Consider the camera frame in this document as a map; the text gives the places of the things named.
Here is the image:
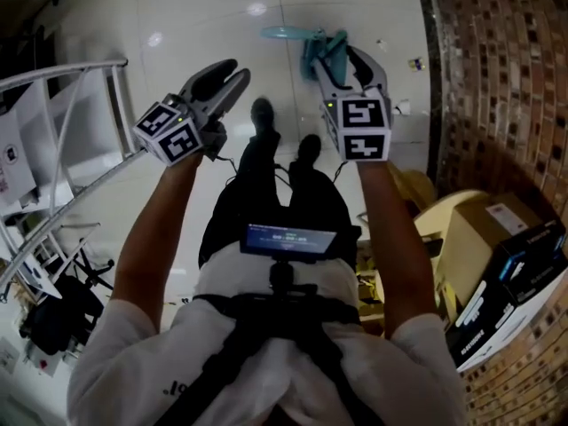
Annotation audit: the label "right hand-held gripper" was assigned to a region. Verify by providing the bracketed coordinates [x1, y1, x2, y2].
[312, 44, 394, 163]

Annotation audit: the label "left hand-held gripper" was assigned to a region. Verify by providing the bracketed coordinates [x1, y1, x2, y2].
[132, 59, 252, 168]

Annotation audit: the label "teal dustpan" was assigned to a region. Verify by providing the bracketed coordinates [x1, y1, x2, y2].
[259, 25, 327, 42]

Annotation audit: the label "person's right forearm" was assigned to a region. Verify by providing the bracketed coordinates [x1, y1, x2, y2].
[356, 160, 439, 342]

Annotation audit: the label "person's left forearm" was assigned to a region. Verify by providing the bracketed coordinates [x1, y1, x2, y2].
[112, 152, 206, 333]

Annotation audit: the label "person's left black shoe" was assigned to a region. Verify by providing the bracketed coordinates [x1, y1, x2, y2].
[249, 97, 277, 138]

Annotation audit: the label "person's black shoe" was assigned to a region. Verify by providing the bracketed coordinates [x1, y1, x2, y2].
[249, 97, 277, 138]
[296, 133, 323, 164]

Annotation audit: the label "person's right black shoe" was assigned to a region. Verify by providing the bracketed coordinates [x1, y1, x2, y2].
[296, 133, 323, 164]

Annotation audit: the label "white metal ladder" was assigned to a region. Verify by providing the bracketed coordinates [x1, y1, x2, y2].
[0, 58, 150, 304]

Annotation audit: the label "person's black trousers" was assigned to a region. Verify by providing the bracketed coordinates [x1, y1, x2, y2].
[197, 130, 361, 269]

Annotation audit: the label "pale yellow round stool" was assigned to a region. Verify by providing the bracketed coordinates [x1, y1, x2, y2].
[390, 169, 492, 250]

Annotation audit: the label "chest-mounted screen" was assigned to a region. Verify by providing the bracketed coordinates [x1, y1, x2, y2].
[239, 222, 339, 264]

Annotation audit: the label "beige cardboard box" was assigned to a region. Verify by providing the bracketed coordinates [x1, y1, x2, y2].
[435, 192, 545, 321]

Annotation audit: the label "flattened yellow cardboard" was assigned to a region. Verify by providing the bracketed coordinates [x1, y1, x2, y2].
[356, 241, 388, 337]

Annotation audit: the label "white cardboard box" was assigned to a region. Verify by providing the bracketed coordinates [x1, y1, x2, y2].
[0, 99, 40, 210]

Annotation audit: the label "black chest harness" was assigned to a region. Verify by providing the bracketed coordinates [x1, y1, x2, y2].
[166, 284, 387, 426]

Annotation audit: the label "black box with blue stripe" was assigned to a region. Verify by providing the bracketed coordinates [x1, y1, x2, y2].
[493, 217, 568, 308]

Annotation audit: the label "black office chair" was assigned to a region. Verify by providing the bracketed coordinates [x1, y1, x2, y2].
[19, 236, 115, 358]

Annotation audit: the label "black and white box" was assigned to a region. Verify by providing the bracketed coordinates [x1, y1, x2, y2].
[445, 277, 568, 375]

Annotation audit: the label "person's white shirt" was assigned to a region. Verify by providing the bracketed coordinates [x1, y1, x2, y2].
[66, 241, 468, 426]

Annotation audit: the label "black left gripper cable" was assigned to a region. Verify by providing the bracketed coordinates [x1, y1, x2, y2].
[211, 154, 244, 188]

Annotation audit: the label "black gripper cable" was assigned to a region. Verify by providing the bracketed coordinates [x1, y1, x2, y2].
[330, 160, 351, 184]
[211, 154, 244, 188]

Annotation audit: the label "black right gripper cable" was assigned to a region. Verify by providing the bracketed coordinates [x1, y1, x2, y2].
[330, 160, 351, 184]

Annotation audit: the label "black screen mount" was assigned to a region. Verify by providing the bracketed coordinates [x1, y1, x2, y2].
[267, 259, 297, 299]

